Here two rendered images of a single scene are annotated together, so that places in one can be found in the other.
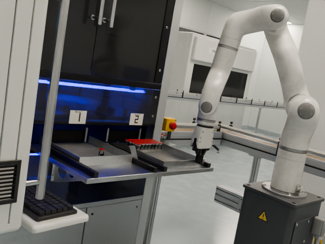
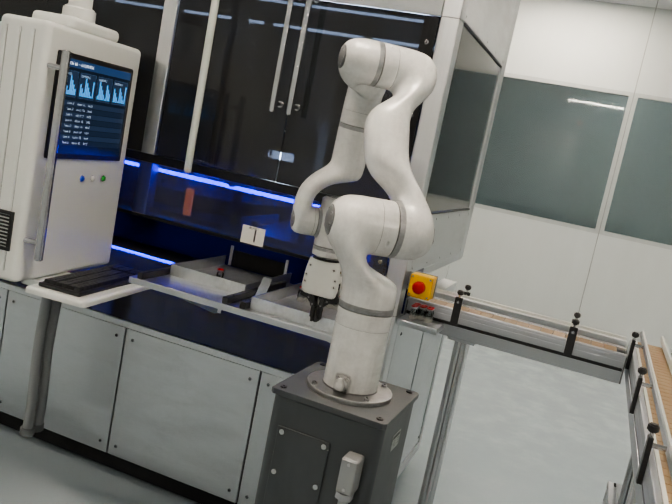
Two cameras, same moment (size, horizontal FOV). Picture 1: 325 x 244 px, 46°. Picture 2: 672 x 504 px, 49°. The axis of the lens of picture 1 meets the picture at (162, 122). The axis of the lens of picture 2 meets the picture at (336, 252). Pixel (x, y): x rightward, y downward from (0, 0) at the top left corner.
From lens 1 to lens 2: 210 cm
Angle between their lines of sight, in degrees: 63
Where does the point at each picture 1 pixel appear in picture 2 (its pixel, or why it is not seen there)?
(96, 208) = (274, 379)
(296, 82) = (380, 175)
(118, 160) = (222, 284)
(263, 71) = not seen: outside the picture
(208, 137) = (321, 276)
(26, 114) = (20, 171)
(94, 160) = (189, 274)
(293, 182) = (332, 365)
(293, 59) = (369, 131)
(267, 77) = not seen: outside the picture
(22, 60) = (18, 122)
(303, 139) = (348, 281)
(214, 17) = not seen: outside the picture
